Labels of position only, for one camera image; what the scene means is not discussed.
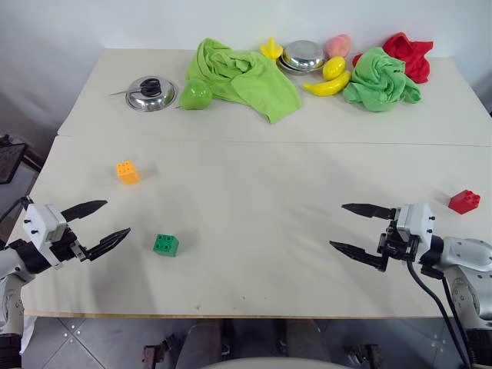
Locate black framed panel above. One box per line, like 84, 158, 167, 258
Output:
0, 134, 26, 186

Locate red toy brick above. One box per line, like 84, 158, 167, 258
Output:
447, 189, 481, 214

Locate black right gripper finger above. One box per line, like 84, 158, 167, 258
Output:
341, 203, 397, 221
328, 240, 387, 274

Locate crumpled green cloth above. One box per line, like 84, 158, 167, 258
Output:
342, 46, 423, 113

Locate red cloth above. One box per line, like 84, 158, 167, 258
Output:
351, 32, 434, 85

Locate yellow toy lemon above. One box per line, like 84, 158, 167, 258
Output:
321, 55, 348, 81

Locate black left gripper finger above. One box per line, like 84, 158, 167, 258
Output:
78, 227, 132, 264
61, 199, 108, 224

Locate pink toy peach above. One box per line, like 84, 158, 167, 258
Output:
324, 34, 353, 58

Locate rusty metal bracket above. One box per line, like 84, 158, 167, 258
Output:
141, 333, 177, 366

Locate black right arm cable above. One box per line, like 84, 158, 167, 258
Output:
405, 261, 473, 369

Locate green toy brick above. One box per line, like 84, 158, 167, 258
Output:
152, 233, 181, 257

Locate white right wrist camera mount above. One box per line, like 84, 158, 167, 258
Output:
395, 201, 436, 248

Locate dark rounded shape under table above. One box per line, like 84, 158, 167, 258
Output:
283, 318, 332, 363
183, 319, 233, 364

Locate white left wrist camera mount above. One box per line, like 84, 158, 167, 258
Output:
22, 203, 72, 251

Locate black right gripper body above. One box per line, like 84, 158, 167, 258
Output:
377, 208, 421, 265

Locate black handled scissors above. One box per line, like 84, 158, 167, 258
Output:
109, 77, 163, 98

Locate green toy pear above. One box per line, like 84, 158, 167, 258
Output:
178, 78, 213, 111

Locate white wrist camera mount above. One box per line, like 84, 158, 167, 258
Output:
395, 201, 436, 248
22, 203, 72, 251

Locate orange toy brick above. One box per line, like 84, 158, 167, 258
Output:
115, 160, 141, 186

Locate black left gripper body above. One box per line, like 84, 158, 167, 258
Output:
47, 224, 87, 267

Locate steel bowl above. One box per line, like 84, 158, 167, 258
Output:
277, 39, 327, 76

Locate yellow toy banana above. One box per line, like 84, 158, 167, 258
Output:
301, 69, 353, 97

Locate steel pot lid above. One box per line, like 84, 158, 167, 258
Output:
125, 75, 180, 113

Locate yellow toy starfruit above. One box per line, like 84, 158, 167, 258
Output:
258, 37, 285, 62

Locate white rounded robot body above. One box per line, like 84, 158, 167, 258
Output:
206, 355, 333, 369

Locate large spread green cloth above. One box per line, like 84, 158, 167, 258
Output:
185, 37, 302, 125

